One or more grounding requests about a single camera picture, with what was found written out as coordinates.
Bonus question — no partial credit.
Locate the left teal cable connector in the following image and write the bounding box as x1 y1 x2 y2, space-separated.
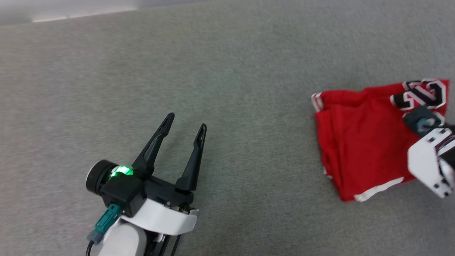
87 203 123 245

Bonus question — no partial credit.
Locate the right teal cable connector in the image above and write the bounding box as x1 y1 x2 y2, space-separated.
415 117 437 132

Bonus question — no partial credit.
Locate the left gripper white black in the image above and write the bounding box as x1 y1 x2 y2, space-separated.
122 112 208 236

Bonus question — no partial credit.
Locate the red basketball jersey white trim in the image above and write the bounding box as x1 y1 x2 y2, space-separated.
311 78 450 203

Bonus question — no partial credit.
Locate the teal cable connector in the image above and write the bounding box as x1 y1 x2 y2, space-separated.
87 203 123 245
415 117 437 132

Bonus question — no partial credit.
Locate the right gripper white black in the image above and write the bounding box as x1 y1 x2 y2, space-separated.
407 126 455 199

